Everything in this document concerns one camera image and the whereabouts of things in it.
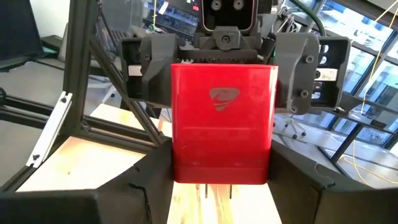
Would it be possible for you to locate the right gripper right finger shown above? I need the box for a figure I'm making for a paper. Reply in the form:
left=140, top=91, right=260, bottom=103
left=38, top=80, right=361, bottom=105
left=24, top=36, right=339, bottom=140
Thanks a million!
left=267, top=141, right=335, bottom=224

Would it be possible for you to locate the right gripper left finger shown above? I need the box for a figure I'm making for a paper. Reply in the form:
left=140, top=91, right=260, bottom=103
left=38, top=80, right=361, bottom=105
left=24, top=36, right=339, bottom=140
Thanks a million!
left=98, top=139, right=174, bottom=224

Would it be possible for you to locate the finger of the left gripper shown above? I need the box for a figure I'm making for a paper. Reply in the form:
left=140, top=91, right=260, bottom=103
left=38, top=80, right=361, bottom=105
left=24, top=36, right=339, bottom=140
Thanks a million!
left=275, top=32, right=321, bottom=115
left=140, top=32, right=180, bottom=105

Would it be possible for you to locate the large red wall charger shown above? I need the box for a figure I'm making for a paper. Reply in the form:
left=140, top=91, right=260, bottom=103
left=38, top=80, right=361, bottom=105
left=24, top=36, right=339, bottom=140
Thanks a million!
left=170, top=63, right=279, bottom=200

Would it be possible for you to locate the office chair base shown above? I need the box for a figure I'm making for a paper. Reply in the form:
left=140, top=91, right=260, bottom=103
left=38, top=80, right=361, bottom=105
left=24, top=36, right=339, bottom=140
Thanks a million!
left=282, top=114, right=308, bottom=140

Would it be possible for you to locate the black computer monitor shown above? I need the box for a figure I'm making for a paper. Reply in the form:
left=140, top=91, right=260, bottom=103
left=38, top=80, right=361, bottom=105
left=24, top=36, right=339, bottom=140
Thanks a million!
left=0, top=0, right=44, bottom=62

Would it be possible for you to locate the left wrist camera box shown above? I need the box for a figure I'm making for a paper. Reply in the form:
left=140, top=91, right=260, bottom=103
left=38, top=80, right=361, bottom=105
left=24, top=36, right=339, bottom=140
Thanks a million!
left=198, top=0, right=259, bottom=34

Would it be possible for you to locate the yellow extension cable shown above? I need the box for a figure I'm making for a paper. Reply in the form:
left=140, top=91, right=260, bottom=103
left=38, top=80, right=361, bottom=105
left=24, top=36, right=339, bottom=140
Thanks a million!
left=340, top=0, right=398, bottom=184

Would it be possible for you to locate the silver metal bracket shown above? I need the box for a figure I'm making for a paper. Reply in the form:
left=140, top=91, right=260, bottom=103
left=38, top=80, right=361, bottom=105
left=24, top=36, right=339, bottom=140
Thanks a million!
left=26, top=91, right=73, bottom=169

